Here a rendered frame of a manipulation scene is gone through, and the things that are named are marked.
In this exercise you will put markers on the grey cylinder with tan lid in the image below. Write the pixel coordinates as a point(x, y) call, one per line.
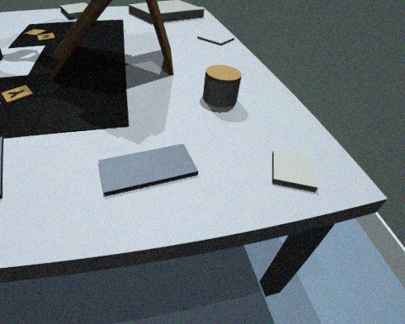
point(221, 85)

